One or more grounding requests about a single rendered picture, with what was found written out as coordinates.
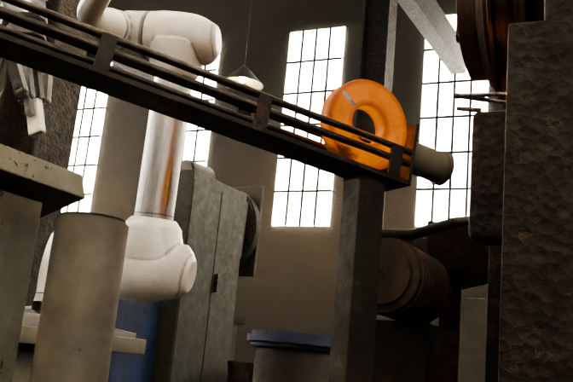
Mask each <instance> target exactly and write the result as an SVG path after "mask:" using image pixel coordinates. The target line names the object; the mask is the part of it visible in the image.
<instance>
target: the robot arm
mask: <svg viewBox="0 0 573 382"><path fill-rule="evenodd" d="M26 1H28V2H30V3H35V4H36V5H39V6H41V7H44V8H46V3H45V2H46V1H48V0H26ZM110 1H111V0H80V2H79V4H78V9H77V16H78V20H79V21H81V22H83V23H85V24H88V25H91V26H94V27H96V28H99V29H101V30H103V31H106V32H110V33H112V34H114V35H117V36H119V37H122V38H125V39H128V40H130V41H132V42H134V43H139V44H140V45H143V46H145V47H148V48H150V49H154V50H156V51H159V52H161V53H163V54H166V55H169V56H172V57H174V58H177V59H178V60H181V61H185V62H187V63H189V64H192V65H194V66H197V67H200V68H203V67H204V66H208V65H210V64H211V63H213V62H214V61H215V60H216V59H217V58H218V56H219V55H220V53H221V49H222V37H221V32H220V29H219V27H218V26H217V25H216V24H214V23H213V22H211V21H210V20H208V19H207V18H205V17H203V16H200V15H197V14H191V13H186V12H178V11H168V10H160V11H131V10H126V11H125V12H124V11H121V10H117V9H113V8H107V6H108V4H109V3H110ZM0 6H2V7H5V8H6V9H11V10H13V11H15V12H18V13H20V14H24V15H26V16H29V17H31V18H33V19H36V20H40V21H42V22H44V23H47V24H48V20H47V18H45V17H43V16H41V15H38V14H34V13H32V12H29V11H27V10H24V9H21V8H18V7H16V6H14V5H11V4H9V3H5V2H3V1H0ZM115 49H116V50H119V51H121V52H124V53H126V54H128V55H133V56H135V57H137V58H140V59H142V60H146V61H149V62H151V63H153V64H155V65H158V66H160V67H164V68H166V69H169V70H172V71H173V72H178V73H180V74H182V75H185V76H187V77H190V78H193V79H197V78H198V77H199V76H198V75H195V74H192V73H191V72H186V71H184V70H182V69H180V68H177V67H174V66H171V65H168V64H166V63H164V62H162V61H157V60H155V59H153V58H150V57H148V56H145V55H142V54H139V53H137V52H135V51H132V50H130V49H126V48H124V47H121V46H119V45H116V48H115ZM4 60H5V59H4ZM5 63H6V66H7V69H8V72H9V77H10V81H11V84H12V87H13V90H14V94H15V95H16V96H19V97H21V99H20V100H19V103H20V104H21V105H22V104H24V107H25V114H26V119H27V127H28V135H29V136H30V137H33V138H35V137H37V136H40V135H42V134H44V133H45V132H46V129H45V123H44V118H45V116H44V108H43V106H45V105H47V104H49V103H51V96H52V83H53V76H52V75H49V74H47V73H44V72H40V71H37V70H35V69H32V68H30V67H25V66H22V65H20V64H18V63H15V62H12V61H8V60H5ZM19 87H20V89H19ZM186 128H187V123H185V122H182V121H181V120H178V119H174V118H171V117H168V116H165V115H164V114H161V113H156V112H154V111H151V110H149V115H148V127H147V133H146V139H145V144H144V150H143V156H142V168H141V174H140V180H139V185H138V191H137V197H136V209H135V215H134V216H131V217H130V218H128V219H127V220H126V223H127V225H128V226H129V233H128V239H127V245H126V251H125V257H124V268H123V274H122V281H121V287H120V294H119V299H123V300H128V301H134V302H143V303H154V302H161V301H166V300H171V299H174V298H178V297H181V296H182V295H184V294H186V293H188V292H189V291H190V290H191V288H192V286H193V284H194V280H195V276H196V272H197V262H196V259H195V256H194V253H193V251H192V250H191V248H190V247H189V246H187V245H184V244H183V241H182V231H181V229H180V227H179V225H178V224H177V222H175V221H173V217H174V210H175V204H176V198H177V186H178V180H179V174H180V168H181V162H182V150H183V143H184V138H185V135H186ZM53 233H54V231H53V232H52V234H51V236H50V237H49V240H48V243H47V245H46V247H45V250H44V254H43V259H42V262H41V266H40V270H39V274H38V286H37V291H36V294H35V297H34V300H33V302H32V306H25V311H24V312H26V313H34V314H40V312H41V307H42V302H43V292H44V287H45V281H46V275H47V270H48V265H49V255H50V250H51V245H52V239H53Z"/></svg>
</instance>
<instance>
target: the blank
mask: <svg viewBox="0 0 573 382"><path fill-rule="evenodd" d="M357 109H360V110H362V111H364V112H366V113H367V114H368V115H369V116H370V117H371V118H372V120H373V122H374V126H375V135H376V136H379V137H382V138H384V139H386V140H389V141H391V142H395V143H397V144H400V145H402V146H405V143H406V139H407V123H406V119H405V115H404V112H403V110H402V107H401V105H400V103H399V102H398V100H397V99H396V97H395V96H394V95H393V94H392V93H391V92H390V91H389V90H388V89H387V88H386V87H385V86H383V85H382V84H379V83H377V82H374V81H372V80H367V79H356V80H352V81H350V82H348V83H346V84H343V85H341V86H339V87H338V88H337V89H335V90H334V91H332V92H331V94H330V95H329V96H328V97H327V99H326V100H325V102H324V104H323V107H322V110H321V114H322V115H325V116H327V117H329V118H331V119H336V120H338V121H340V122H342V123H345V124H348V125H351V126H353V124H352V119H353V115H354V112H355V111H356V110H357ZM320 127H322V128H325V129H327V130H331V131H333V132H336V133H339V134H340V135H343V136H347V137H349V138H352V139H354V140H357V141H359V142H363V141H362V140H361V139H360V138H359V137H358V136H355V135H352V134H350V133H348V132H345V131H342V130H339V129H337V128H334V127H332V126H330V125H327V124H323V123H321V122H320ZM321 137H322V140H323V141H324V144H325V146H326V148H327V151H329V152H331V153H335V154H338V155H340V156H343V157H346V158H348V159H352V160H354V161H357V162H359V163H362V164H364V165H368V166H371V167H373V168H376V169H378V170H383V169H385V168H387V167H388V163H389V160H387V159H383V158H380V157H378V156H376V155H373V154H370V153H367V152H364V151H362V150H360V149H357V148H353V147H351V146H349V145H346V144H343V143H341V142H337V141H334V140H333V139H330V138H327V137H325V136H321ZM363 143H365V142H363ZM365 144H367V145H370V146H372V147H375V148H378V149H381V150H384V151H386V152H388V153H389V152H390V151H391V149H390V148H386V147H384V146H381V145H379V144H377V143H374V142H371V143H365Z"/></svg>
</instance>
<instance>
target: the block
mask: <svg viewBox="0 0 573 382"><path fill-rule="evenodd" d="M505 129H506V110H502V111H487V112H478V113H474V116H473V118H472V158H471V181H470V203H469V225H468V234H469V236H470V238H471V239H473V240H474V241H476V242H477V243H478V244H480V245H486V246H502V220H503V190H504V160H505Z"/></svg>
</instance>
